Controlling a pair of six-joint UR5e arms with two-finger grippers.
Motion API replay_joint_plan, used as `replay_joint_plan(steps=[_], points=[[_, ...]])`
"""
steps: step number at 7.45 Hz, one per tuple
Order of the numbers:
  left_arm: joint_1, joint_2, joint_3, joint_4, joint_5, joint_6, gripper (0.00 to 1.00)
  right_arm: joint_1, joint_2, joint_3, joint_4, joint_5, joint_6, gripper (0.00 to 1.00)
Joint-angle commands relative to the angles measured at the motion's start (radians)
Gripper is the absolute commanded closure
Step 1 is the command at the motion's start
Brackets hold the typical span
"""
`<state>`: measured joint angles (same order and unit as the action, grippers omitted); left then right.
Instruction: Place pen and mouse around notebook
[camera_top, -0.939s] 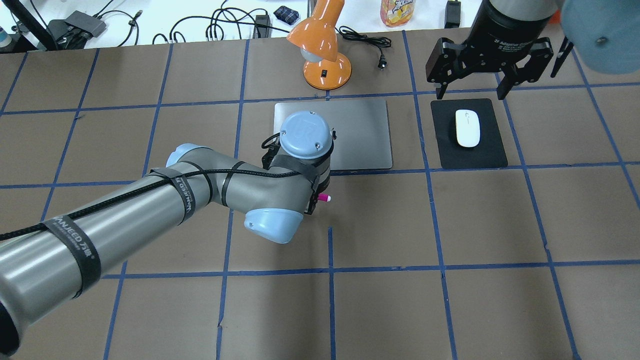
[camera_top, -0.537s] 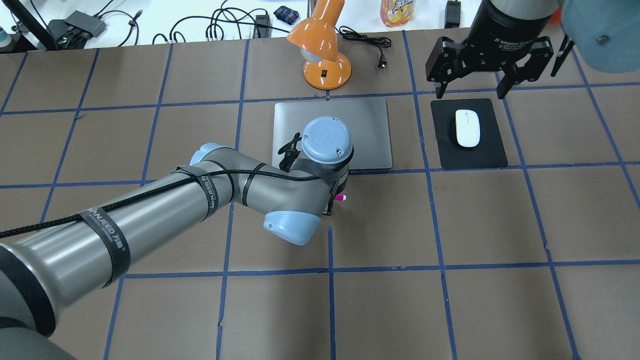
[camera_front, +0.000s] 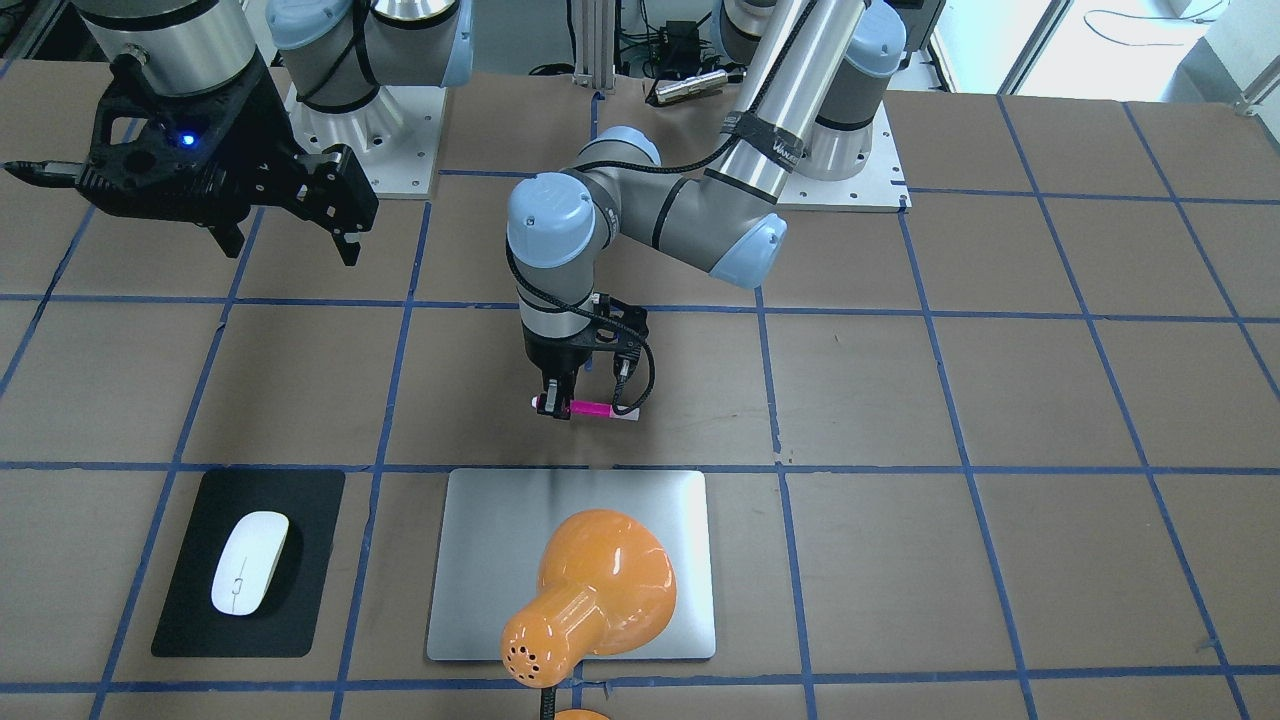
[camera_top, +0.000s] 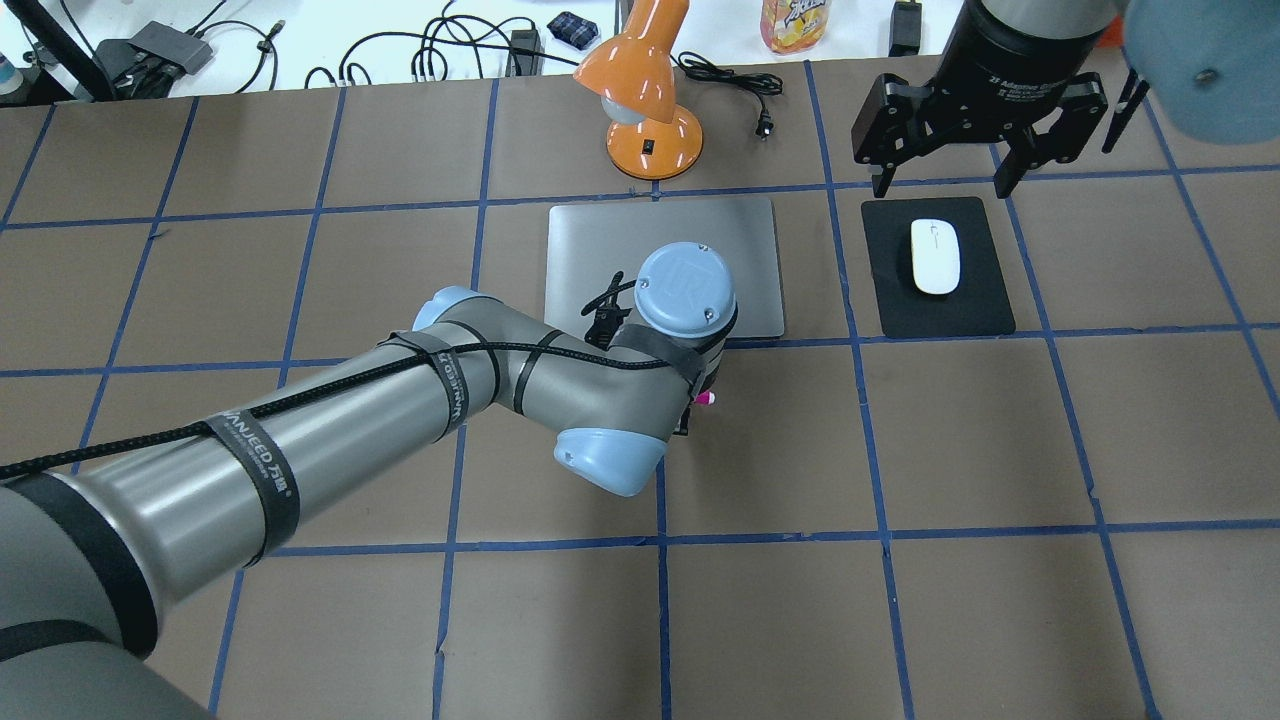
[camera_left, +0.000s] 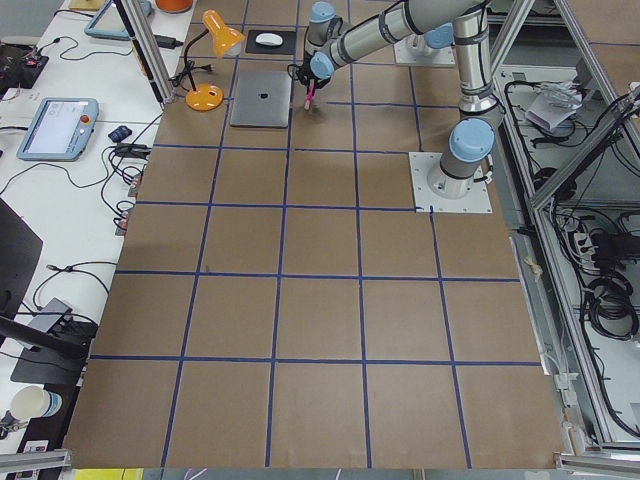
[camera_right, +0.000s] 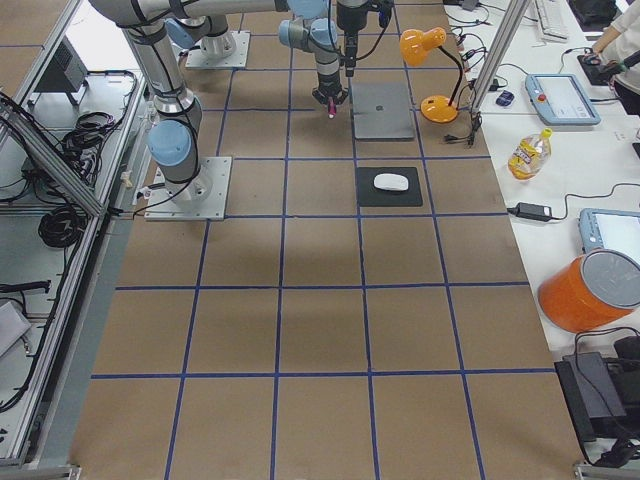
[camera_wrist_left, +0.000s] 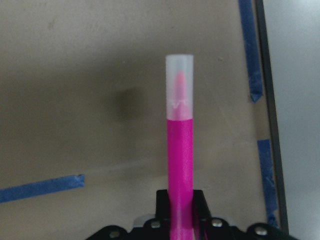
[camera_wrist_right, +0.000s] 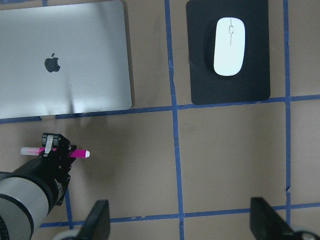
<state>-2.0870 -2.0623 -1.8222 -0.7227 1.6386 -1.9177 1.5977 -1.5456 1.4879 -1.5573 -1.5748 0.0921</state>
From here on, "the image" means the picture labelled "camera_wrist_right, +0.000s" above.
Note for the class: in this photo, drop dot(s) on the silver laptop notebook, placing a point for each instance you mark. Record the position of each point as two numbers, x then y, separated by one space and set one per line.
64 59

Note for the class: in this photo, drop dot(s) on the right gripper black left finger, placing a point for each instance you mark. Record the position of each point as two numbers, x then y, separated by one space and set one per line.
97 225

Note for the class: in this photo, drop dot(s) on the black mousepad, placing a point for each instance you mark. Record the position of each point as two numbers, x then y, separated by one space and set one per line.
252 82

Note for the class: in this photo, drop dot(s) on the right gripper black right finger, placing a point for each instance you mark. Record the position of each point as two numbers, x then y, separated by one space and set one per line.
266 224

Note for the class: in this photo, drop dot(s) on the pink marker pen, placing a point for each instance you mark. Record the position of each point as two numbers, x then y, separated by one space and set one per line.
35 151

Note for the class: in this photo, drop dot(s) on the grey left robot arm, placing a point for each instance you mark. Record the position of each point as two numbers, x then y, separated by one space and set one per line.
29 193

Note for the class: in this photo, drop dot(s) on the white computer mouse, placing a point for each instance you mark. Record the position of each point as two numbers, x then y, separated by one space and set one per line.
229 46

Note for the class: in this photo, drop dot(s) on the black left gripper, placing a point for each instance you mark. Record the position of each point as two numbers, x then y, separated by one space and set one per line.
50 170

